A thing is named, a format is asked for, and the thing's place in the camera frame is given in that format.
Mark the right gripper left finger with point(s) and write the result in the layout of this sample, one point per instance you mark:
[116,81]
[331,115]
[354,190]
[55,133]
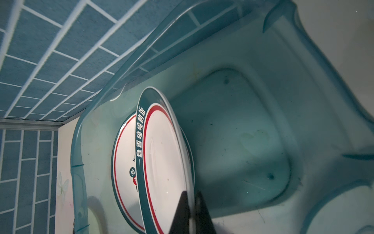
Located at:
[180,223]

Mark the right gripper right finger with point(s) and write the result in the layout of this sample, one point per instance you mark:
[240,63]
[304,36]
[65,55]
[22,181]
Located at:
[204,224]

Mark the green rim plate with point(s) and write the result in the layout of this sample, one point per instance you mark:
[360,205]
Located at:
[163,165]

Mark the white plate red characters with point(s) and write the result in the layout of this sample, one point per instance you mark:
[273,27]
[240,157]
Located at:
[123,175]

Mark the teal translucent plastic bin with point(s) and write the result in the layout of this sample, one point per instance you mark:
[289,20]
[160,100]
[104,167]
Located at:
[277,141]

